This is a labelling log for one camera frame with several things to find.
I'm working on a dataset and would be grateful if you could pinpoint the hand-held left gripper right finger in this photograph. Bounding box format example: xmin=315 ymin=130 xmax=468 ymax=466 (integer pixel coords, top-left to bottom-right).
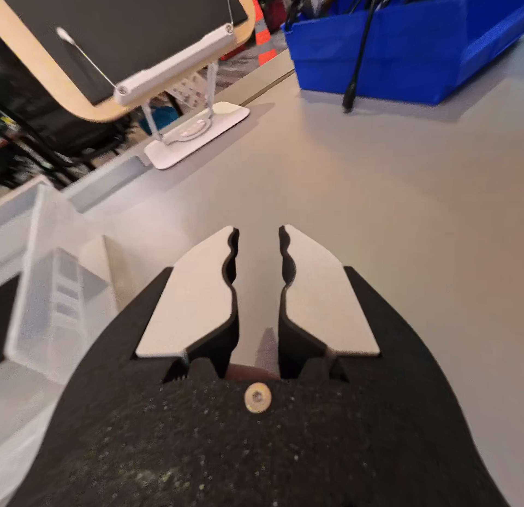
xmin=278 ymin=223 xmax=381 ymax=379

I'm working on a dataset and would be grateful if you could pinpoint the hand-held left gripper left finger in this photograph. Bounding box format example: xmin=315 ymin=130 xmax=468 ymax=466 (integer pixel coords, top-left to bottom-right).
xmin=135 ymin=226 xmax=240 ymax=379

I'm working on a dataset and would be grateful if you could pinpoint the clear plastic bin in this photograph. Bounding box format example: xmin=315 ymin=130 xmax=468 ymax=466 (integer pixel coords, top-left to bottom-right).
xmin=0 ymin=175 xmax=123 ymax=387

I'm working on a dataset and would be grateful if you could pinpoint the blue plastic bin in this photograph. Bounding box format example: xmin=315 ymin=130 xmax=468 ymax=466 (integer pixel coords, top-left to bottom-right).
xmin=282 ymin=0 xmax=524 ymax=106

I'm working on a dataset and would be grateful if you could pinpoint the grey desk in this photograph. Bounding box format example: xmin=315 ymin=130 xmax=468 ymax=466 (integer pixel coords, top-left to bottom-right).
xmin=0 ymin=44 xmax=524 ymax=487

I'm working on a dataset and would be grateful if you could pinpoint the teal bag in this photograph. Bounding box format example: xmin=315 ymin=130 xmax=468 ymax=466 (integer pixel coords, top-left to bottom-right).
xmin=139 ymin=105 xmax=178 ymax=135

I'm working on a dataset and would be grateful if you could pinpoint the orange traffic cone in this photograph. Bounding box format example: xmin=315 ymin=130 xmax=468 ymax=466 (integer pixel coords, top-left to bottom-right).
xmin=246 ymin=0 xmax=279 ymax=67

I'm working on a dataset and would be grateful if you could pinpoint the black flat panel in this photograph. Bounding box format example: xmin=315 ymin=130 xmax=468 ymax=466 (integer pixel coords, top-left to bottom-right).
xmin=0 ymin=0 xmax=248 ymax=106

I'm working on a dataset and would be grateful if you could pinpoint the black cable black plug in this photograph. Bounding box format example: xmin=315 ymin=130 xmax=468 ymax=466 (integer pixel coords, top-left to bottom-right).
xmin=342 ymin=0 xmax=383 ymax=114

